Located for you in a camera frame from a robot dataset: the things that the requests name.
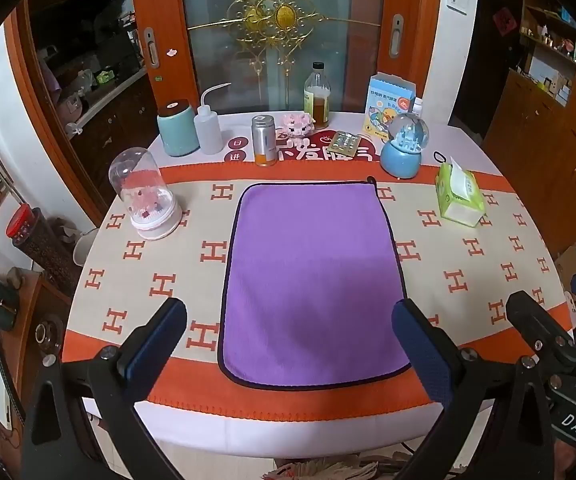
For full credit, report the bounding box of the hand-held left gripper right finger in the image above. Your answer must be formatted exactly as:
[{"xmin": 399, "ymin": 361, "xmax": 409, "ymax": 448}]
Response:
[{"xmin": 391, "ymin": 299, "xmax": 556, "ymax": 480}]

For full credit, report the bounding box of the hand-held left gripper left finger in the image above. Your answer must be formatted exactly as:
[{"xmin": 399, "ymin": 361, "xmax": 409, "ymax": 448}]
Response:
[{"xmin": 20, "ymin": 297, "xmax": 189, "ymax": 480}]

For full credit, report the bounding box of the purple towel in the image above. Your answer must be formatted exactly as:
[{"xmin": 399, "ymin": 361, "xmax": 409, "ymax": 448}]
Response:
[{"xmin": 217, "ymin": 179, "xmax": 414, "ymax": 391}]

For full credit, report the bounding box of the orange patterned blanket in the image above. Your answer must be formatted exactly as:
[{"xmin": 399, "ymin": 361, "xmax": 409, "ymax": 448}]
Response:
[{"xmin": 62, "ymin": 162, "xmax": 576, "ymax": 409}]

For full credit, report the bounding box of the white cup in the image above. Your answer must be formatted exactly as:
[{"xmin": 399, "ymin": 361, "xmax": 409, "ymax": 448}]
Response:
[{"xmin": 72, "ymin": 227, "xmax": 100, "ymax": 266}]

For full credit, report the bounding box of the green tissue pack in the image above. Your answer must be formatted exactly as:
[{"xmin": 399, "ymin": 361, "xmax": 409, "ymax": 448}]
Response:
[{"xmin": 435, "ymin": 156, "xmax": 488, "ymax": 229}]

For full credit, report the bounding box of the glass dome with pink figure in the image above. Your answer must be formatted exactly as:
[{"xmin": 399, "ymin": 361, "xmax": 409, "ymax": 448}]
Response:
[{"xmin": 109, "ymin": 146, "xmax": 182, "ymax": 241}]

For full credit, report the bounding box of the jar with red lid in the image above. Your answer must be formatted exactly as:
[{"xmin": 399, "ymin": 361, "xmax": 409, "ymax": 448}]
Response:
[{"xmin": 6, "ymin": 203, "xmax": 77, "ymax": 297}]

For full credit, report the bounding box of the wooden shelf unit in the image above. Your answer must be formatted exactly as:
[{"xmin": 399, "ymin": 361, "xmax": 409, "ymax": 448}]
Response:
[{"xmin": 482, "ymin": 0, "xmax": 576, "ymax": 257}]

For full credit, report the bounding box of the blue snow globe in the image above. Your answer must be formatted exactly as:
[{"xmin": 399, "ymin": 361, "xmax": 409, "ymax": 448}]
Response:
[{"xmin": 379, "ymin": 112, "xmax": 430, "ymax": 180}]

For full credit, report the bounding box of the teal canister with dark lid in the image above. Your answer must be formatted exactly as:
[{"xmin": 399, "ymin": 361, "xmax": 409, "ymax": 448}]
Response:
[{"xmin": 156, "ymin": 99, "xmax": 202, "ymax": 157}]

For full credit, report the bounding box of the white squeeze bottle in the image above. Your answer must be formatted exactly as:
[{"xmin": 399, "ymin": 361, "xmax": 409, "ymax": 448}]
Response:
[{"xmin": 193, "ymin": 82, "xmax": 233, "ymax": 155}]

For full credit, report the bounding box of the pill blister pack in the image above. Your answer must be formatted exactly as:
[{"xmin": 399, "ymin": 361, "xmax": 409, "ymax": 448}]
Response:
[{"xmin": 326, "ymin": 130, "xmax": 364, "ymax": 157}]

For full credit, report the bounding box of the red printed mat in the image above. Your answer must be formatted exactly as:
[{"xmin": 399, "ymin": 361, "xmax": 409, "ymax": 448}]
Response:
[{"xmin": 225, "ymin": 129, "xmax": 385, "ymax": 166}]

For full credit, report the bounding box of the silver can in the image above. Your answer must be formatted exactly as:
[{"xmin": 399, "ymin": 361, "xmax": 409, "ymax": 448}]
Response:
[{"xmin": 251, "ymin": 114, "xmax": 277, "ymax": 167}]

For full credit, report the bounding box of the dark wooden cabinet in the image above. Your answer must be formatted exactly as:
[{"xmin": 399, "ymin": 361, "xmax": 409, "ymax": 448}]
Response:
[{"xmin": 4, "ymin": 0, "xmax": 163, "ymax": 212}]

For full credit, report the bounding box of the blue carton box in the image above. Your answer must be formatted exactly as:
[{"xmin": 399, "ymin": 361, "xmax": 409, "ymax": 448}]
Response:
[{"xmin": 362, "ymin": 73, "xmax": 417, "ymax": 141}]

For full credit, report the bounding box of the pink block toy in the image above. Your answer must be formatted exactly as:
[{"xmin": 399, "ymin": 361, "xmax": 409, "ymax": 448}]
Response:
[{"xmin": 280, "ymin": 112, "xmax": 317, "ymax": 139}]

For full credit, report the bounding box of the glass oil bottle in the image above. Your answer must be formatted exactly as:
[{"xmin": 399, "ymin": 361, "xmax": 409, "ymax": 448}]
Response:
[{"xmin": 302, "ymin": 62, "xmax": 331, "ymax": 130}]

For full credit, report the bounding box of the gold door ornament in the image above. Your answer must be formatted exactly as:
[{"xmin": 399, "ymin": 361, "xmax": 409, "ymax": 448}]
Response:
[{"xmin": 187, "ymin": 0, "xmax": 385, "ymax": 79}]

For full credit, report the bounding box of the metal door handle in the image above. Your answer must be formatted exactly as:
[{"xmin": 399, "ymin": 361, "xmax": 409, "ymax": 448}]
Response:
[
  {"xmin": 143, "ymin": 27, "xmax": 161, "ymax": 69},
  {"xmin": 389, "ymin": 13, "xmax": 405, "ymax": 59}
]

